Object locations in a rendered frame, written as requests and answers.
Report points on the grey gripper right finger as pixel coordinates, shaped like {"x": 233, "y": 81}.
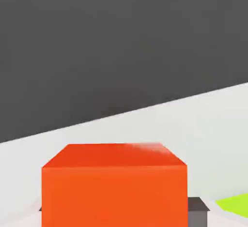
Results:
{"x": 196, "y": 216}

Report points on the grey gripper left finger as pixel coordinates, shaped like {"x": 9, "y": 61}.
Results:
{"x": 36, "y": 219}

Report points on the small red cube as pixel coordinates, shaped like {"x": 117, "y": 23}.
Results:
{"x": 114, "y": 192}

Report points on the small green cube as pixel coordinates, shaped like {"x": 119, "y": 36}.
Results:
{"x": 235, "y": 204}

